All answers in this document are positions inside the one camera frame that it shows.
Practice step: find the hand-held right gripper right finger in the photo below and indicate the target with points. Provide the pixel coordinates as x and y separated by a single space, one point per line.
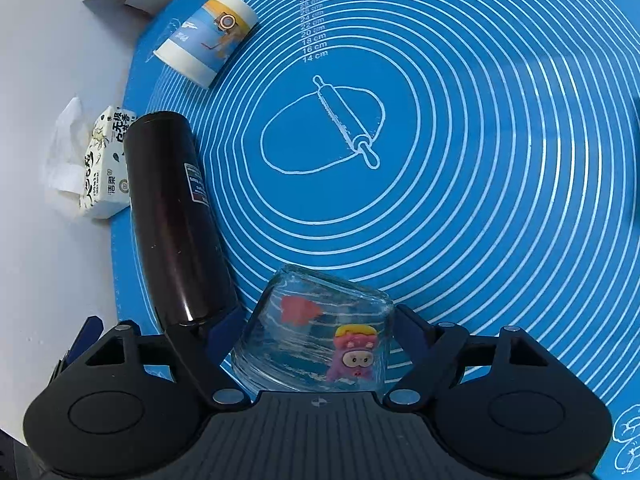
406 325

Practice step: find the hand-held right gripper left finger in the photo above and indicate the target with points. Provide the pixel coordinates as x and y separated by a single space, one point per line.
227 326

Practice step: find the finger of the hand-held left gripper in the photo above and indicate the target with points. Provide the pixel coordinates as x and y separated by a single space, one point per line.
89 335

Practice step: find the clear glass cup pig print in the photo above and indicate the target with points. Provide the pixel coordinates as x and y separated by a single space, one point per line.
310 330

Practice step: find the dark brown tumbler cup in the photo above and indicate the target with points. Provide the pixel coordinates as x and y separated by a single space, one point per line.
175 220

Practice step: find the white blue paper cup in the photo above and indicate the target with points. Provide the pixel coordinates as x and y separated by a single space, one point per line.
210 35

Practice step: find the blue round silicone baking mat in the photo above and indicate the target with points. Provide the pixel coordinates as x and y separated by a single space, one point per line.
450 160

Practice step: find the white tissue pack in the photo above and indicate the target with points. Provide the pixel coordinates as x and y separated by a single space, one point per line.
102 160

